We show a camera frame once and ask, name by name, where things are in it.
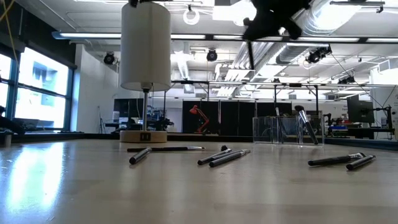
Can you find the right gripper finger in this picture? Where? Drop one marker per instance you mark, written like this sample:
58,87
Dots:
259,35
252,30

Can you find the black makeup brush dark head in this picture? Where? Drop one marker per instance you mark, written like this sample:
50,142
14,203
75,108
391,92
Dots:
211,157

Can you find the black tube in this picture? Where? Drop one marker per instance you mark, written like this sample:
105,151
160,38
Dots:
359,162

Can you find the clear acrylic organizer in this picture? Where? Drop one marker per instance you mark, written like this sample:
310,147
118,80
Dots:
264,130

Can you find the red desk lamp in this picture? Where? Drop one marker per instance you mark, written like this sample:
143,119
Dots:
199,115

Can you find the white shade wooden base lamp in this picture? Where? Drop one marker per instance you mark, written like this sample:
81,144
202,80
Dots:
144,46

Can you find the black monitor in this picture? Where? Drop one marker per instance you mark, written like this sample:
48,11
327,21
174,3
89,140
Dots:
360,109

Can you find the cluttered desk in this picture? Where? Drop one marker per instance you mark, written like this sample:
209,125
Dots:
357,132

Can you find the black screen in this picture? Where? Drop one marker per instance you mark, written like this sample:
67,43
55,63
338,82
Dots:
127,107

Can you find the long ceiling light bar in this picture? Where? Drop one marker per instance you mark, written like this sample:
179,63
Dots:
93,35

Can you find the large window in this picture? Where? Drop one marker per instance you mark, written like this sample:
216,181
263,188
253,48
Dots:
40,93

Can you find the small grey cylinder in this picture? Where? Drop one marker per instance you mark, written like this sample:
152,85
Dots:
7,139

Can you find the silver air duct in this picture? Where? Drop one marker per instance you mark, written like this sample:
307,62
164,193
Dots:
318,14

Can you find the black ceiling camera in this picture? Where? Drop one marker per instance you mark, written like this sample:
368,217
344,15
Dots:
211,55
317,54
109,58
346,80

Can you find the black metal frame stand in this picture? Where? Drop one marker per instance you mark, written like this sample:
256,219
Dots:
192,82

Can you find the black partition wall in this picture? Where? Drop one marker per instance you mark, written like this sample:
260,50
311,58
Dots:
236,118

